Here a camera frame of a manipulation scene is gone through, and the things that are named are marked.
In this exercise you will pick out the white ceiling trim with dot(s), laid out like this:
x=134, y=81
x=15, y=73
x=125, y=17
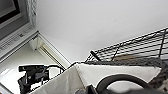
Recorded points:
x=50, y=50

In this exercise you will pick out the grey ceiling light panel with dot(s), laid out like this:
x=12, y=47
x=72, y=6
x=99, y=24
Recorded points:
x=13, y=23

